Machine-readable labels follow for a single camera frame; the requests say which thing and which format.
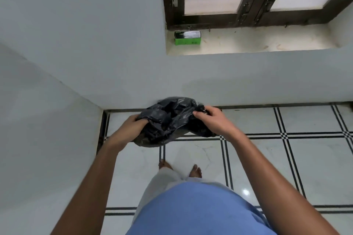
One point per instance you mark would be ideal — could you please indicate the person's foot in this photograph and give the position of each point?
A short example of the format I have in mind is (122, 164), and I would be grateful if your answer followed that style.
(165, 164)
(196, 171)

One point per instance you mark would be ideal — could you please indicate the person's right hand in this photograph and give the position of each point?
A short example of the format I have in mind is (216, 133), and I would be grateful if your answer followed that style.
(216, 122)

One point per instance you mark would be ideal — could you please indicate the person's left thumb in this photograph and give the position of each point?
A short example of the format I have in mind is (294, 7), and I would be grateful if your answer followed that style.
(141, 119)

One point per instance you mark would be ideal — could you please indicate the person's left foot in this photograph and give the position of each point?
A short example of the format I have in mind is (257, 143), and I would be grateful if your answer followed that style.
(165, 164)

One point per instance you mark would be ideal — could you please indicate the person's right forearm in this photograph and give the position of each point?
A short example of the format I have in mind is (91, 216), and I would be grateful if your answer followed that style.
(275, 185)

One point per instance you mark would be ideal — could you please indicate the person's left forearm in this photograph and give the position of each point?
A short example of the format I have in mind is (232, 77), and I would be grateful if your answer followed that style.
(91, 188)

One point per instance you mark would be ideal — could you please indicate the person's blue shirt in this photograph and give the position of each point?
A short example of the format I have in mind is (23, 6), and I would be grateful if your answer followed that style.
(198, 210)

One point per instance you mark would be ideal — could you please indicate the person's right thumb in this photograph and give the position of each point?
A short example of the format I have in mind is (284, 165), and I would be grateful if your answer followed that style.
(199, 114)

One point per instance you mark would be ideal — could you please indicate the person's right foot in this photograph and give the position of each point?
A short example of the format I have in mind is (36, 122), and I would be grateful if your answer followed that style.
(196, 171)

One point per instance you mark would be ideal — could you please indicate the person's left hand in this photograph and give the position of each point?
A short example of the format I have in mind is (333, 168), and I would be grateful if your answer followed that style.
(129, 128)

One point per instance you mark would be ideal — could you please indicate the black plastic garbage bag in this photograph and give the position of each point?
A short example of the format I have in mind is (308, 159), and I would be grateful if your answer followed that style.
(168, 122)

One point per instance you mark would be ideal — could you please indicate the metal window latch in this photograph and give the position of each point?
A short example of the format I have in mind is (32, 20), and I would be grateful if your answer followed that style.
(244, 11)
(263, 11)

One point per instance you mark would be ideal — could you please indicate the person's white trousers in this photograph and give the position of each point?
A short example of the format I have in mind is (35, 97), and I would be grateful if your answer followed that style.
(162, 185)

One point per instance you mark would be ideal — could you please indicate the green and white box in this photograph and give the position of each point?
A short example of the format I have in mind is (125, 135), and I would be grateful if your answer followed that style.
(187, 38)

